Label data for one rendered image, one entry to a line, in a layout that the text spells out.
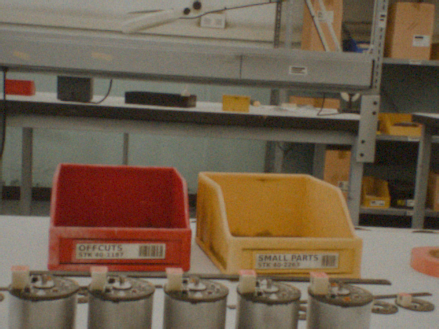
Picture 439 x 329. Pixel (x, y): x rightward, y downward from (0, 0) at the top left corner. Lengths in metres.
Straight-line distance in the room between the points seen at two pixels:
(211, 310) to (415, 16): 4.22
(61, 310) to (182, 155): 4.38
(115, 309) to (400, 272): 0.34
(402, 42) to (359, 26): 0.46
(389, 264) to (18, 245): 0.29
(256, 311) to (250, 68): 2.25
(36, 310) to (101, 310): 0.02
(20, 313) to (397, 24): 4.21
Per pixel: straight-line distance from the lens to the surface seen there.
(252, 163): 4.69
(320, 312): 0.28
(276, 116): 2.55
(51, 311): 0.27
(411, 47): 4.44
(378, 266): 0.59
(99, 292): 0.27
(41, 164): 4.71
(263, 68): 2.51
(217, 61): 2.49
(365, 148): 2.63
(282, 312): 0.27
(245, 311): 0.28
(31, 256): 0.56
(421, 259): 0.58
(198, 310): 0.27
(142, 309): 0.27
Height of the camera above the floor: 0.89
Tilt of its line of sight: 8 degrees down
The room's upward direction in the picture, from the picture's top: 3 degrees clockwise
